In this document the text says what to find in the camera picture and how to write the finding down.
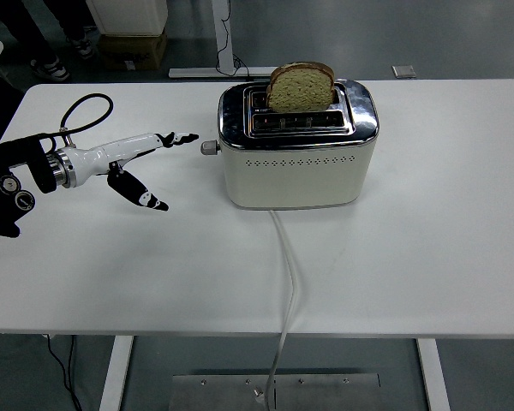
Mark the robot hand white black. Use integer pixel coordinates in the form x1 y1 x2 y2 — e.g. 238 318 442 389
68 131 200 213

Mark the cream toaster with chrome top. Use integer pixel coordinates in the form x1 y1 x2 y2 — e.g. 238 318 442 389
200 79 381 211

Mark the brown cardboard box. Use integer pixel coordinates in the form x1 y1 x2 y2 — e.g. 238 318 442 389
94 29 169 72

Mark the black chair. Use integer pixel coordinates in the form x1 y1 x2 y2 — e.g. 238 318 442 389
0 76 25 145

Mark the large white container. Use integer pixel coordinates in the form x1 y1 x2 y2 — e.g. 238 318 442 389
85 0 170 38

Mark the person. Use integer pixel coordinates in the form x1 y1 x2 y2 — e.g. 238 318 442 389
0 0 96 83

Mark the white desk leg with foot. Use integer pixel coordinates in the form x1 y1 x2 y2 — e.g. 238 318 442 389
168 0 279 80

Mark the brown bread slice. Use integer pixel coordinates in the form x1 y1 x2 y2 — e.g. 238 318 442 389
266 61 337 115

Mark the white table leg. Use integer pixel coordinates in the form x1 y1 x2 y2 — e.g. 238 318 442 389
98 335 134 411
415 337 451 411

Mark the black cable on desk leg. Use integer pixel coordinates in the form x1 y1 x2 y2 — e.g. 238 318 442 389
216 0 252 80

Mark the thin black cable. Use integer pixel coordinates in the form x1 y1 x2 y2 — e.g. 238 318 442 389
45 335 83 411
68 335 76 390

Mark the white toaster power cord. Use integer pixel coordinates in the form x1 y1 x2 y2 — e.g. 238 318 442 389
253 208 303 406

